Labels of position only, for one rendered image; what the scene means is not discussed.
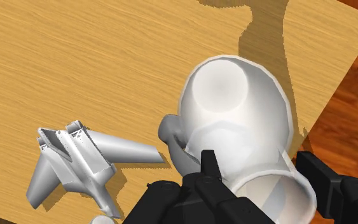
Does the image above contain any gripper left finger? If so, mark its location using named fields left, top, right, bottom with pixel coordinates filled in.
left=122, top=150, right=276, bottom=224

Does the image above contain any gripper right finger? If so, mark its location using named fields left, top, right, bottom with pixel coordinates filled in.
left=296, top=151, right=358, bottom=224

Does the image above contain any white mug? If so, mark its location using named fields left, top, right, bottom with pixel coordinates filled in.
left=158, top=55, right=319, bottom=224

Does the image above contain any small white round object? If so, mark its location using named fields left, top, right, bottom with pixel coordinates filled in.
left=88, top=215, right=116, bottom=224

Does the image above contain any grey toy jet plane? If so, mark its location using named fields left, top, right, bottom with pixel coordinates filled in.
left=25, top=120, right=166, bottom=220

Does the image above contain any light wooden table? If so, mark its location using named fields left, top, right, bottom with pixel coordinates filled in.
left=0, top=0, right=358, bottom=224

